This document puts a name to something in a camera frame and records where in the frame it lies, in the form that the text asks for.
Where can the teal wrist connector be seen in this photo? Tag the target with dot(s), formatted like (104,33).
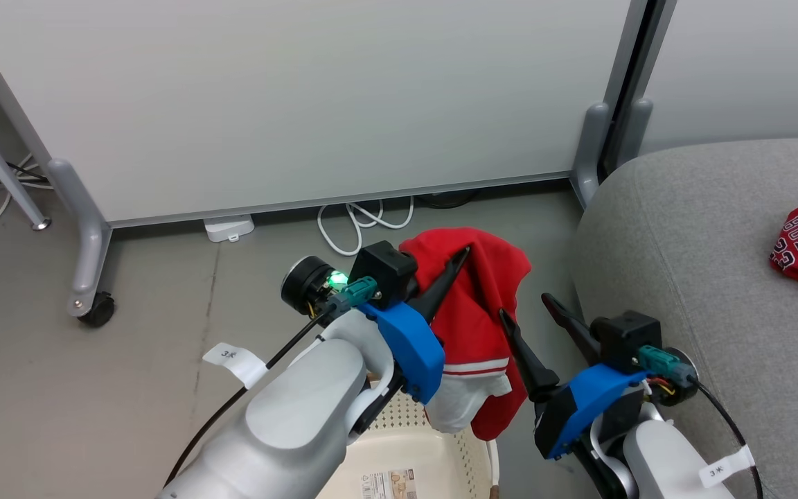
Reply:
(357,291)
(662,362)

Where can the long grey partition foot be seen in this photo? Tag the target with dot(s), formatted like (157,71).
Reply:
(87,242)

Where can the red shorts with white trim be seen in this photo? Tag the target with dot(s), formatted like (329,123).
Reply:
(475,305)

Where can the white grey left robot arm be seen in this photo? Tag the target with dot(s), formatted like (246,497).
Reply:
(302,416)

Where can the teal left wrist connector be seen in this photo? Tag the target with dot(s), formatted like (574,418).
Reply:
(357,291)

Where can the beige plastic laundry basket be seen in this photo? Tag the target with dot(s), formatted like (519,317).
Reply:
(440,464)

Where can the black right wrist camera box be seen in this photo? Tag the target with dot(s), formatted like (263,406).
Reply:
(624,336)

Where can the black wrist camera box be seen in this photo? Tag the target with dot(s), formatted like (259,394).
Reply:
(624,336)
(385,270)

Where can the narrow white partition board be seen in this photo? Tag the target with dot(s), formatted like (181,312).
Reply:
(752,69)

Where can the white power adapter box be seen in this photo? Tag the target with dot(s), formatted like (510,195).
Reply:
(228,227)

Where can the large white partition board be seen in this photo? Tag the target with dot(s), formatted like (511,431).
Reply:
(302,97)

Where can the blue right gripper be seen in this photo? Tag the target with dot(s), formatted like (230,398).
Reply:
(579,409)

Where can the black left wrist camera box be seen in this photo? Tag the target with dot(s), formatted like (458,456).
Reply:
(385,270)

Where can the short grey partition foot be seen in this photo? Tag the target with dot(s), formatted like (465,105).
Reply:
(589,152)
(634,128)

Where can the grey fabric sofa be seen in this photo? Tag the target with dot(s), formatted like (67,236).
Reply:
(704,242)

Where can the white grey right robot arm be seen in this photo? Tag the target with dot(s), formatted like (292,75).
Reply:
(662,457)

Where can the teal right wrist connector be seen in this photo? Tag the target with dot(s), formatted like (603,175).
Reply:
(662,362)

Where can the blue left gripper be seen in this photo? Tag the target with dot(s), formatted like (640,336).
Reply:
(409,346)

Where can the black caster wheel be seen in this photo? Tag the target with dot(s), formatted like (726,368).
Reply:
(100,310)

